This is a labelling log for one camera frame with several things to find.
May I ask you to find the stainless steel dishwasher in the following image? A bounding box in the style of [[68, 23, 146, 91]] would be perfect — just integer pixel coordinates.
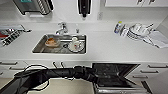
[[90, 62, 155, 94]]

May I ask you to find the white cup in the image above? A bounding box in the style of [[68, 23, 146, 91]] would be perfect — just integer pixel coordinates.
[[67, 36, 86, 54]]

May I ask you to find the small chrome sink knob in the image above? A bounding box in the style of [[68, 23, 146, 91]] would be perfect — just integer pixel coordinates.
[[75, 27, 81, 34]]

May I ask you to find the orange bowl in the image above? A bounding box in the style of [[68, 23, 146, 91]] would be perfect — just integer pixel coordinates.
[[44, 37, 61, 48]]

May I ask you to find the chrome faucet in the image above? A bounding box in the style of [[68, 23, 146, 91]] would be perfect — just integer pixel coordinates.
[[54, 21, 69, 36]]

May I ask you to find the small dish soap bottle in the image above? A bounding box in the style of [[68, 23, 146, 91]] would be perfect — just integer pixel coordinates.
[[114, 21, 123, 36]]

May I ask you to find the small clear container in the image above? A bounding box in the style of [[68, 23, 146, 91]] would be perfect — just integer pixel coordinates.
[[120, 26, 130, 38]]

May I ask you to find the stainless steel sink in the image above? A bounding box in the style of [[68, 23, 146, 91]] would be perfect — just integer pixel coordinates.
[[31, 33, 88, 55]]

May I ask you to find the white drawer stack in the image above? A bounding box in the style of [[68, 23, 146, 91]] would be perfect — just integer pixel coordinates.
[[0, 60, 30, 82], [128, 62, 168, 94]]

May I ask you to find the white plate stack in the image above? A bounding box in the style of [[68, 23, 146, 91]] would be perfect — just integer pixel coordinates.
[[128, 22, 155, 43]]

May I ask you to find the black soap dispenser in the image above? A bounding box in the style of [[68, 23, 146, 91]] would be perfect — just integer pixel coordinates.
[[77, 0, 92, 18]]

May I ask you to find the dish rack with dishes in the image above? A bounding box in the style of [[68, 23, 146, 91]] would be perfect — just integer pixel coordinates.
[[0, 24, 33, 48]]

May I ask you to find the steel paper towel dispenser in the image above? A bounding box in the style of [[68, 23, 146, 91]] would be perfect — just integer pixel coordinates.
[[12, 0, 55, 16]]

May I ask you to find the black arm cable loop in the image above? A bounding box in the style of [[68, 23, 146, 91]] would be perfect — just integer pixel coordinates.
[[22, 64, 52, 92]]

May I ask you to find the white wall outlet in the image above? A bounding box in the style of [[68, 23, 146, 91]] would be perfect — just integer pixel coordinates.
[[97, 12, 104, 20]]

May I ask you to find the white wall cabinet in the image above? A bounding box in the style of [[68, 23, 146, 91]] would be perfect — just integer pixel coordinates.
[[104, 0, 168, 8]]

